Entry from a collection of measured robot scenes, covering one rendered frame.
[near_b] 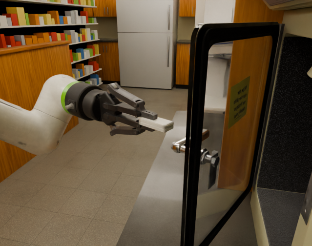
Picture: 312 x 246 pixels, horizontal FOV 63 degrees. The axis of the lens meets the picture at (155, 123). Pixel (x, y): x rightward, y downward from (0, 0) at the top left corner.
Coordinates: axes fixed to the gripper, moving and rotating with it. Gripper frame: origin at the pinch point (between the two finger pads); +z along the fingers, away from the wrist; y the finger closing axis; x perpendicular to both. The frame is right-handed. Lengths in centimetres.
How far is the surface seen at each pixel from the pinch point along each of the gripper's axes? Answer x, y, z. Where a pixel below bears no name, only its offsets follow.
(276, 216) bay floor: 10.8, -18.2, 23.5
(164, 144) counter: 33.6, -25.5, -23.3
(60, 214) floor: 35, -119, -124
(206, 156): -6.6, 0.6, 15.4
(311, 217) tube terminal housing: -7.4, -1.9, 29.8
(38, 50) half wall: 96, -9, -241
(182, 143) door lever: -5.8, 0.9, 10.4
